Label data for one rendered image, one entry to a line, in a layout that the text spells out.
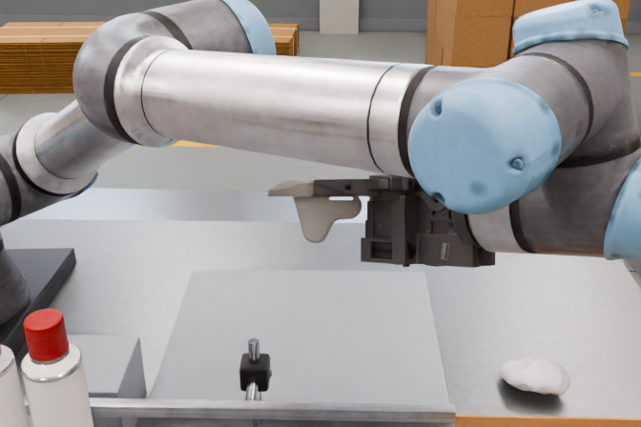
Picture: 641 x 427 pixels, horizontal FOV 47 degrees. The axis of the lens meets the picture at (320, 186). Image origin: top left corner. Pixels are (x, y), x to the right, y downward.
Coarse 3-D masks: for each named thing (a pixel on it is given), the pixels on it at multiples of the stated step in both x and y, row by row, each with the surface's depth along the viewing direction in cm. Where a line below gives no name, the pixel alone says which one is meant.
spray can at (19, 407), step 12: (0, 348) 66; (0, 360) 65; (12, 360) 66; (0, 372) 65; (12, 372) 66; (0, 384) 65; (12, 384) 66; (0, 396) 65; (12, 396) 66; (0, 408) 66; (12, 408) 67; (24, 408) 69; (0, 420) 66; (12, 420) 67; (24, 420) 69
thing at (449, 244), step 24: (384, 192) 67; (408, 192) 67; (384, 216) 69; (408, 216) 66; (432, 216) 66; (456, 216) 62; (384, 240) 67; (408, 240) 66; (432, 240) 66; (456, 240) 64; (408, 264) 66; (432, 264) 66; (456, 264) 64; (480, 264) 64
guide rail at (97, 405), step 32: (96, 416) 72; (128, 416) 72; (160, 416) 72; (192, 416) 72; (224, 416) 72; (256, 416) 72; (288, 416) 72; (320, 416) 72; (352, 416) 72; (384, 416) 72; (416, 416) 71; (448, 416) 71
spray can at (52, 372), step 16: (32, 320) 64; (48, 320) 64; (32, 336) 63; (48, 336) 63; (64, 336) 65; (32, 352) 64; (48, 352) 64; (64, 352) 65; (80, 352) 67; (32, 368) 64; (48, 368) 64; (64, 368) 65; (80, 368) 66; (32, 384) 64; (48, 384) 64; (64, 384) 65; (80, 384) 66; (32, 400) 65; (48, 400) 65; (64, 400) 65; (80, 400) 67; (32, 416) 67; (48, 416) 66; (64, 416) 66; (80, 416) 67
